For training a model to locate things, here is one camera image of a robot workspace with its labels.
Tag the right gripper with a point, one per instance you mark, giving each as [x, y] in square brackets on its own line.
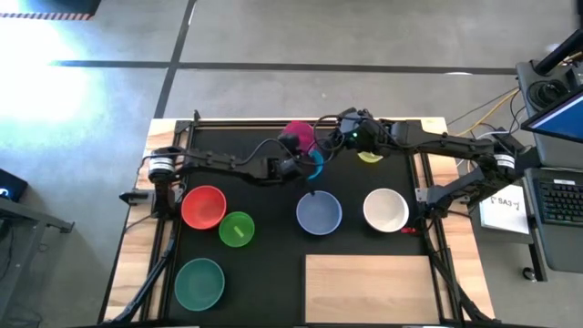
[360, 130]

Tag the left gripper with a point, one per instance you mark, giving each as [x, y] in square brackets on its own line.
[284, 168]

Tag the cyan bowl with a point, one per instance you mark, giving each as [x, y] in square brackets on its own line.
[320, 163]

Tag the blue bowl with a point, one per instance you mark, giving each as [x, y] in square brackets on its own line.
[319, 212]

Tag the white bowl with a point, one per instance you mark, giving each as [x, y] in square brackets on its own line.
[385, 210]

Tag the light green bowl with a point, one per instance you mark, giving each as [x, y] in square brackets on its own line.
[237, 230]

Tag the red bowl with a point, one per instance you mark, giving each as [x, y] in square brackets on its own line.
[203, 207]

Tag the dark green bowl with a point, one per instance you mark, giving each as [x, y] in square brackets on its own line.
[199, 284]

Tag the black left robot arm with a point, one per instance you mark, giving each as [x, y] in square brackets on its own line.
[214, 161]

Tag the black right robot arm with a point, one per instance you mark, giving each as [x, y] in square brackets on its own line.
[446, 143]

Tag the wooden shelf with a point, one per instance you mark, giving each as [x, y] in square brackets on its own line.
[371, 289]

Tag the magenta bowl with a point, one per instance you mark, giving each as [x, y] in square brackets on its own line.
[303, 132]

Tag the yellow bowl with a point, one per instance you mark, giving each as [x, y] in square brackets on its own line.
[370, 158]

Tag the black table mat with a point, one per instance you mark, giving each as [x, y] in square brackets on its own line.
[273, 273]

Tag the small red clamp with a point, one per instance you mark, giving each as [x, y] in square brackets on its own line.
[408, 230]

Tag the white paper label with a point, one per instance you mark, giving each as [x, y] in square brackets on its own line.
[503, 214]

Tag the black round device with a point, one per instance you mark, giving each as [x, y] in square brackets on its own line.
[549, 93]

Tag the computer monitor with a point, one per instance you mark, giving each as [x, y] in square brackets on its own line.
[560, 120]

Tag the black caster wheel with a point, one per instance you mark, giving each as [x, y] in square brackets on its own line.
[529, 273]

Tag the black keyboard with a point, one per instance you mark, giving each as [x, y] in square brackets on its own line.
[562, 202]

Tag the grey equipment cart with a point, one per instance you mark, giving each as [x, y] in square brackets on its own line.
[565, 250]

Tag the black side desk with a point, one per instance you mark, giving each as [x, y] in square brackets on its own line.
[41, 221]

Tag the black mat with striped edge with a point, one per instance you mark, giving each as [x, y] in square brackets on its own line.
[68, 5]

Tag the black device with blue light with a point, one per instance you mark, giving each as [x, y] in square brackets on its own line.
[11, 184]

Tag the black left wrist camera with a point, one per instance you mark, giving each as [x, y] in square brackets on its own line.
[289, 143]

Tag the black clamp bracket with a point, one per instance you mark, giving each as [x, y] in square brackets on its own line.
[136, 197]

